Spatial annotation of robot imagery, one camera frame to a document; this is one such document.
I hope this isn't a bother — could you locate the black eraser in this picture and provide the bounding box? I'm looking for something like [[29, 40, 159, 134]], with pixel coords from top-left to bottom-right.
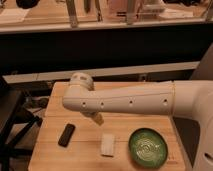
[[58, 124, 75, 147]]

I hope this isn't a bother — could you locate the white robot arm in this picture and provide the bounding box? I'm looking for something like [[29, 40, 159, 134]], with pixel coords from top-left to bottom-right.
[[62, 73, 213, 171]]

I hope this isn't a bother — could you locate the white sponge block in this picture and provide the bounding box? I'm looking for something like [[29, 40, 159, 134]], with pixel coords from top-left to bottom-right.
[[101, 134, 115, 157]]

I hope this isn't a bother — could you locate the black side table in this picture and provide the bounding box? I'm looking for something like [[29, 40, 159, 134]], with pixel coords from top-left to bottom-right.
[[0, 75, 42, 171]]

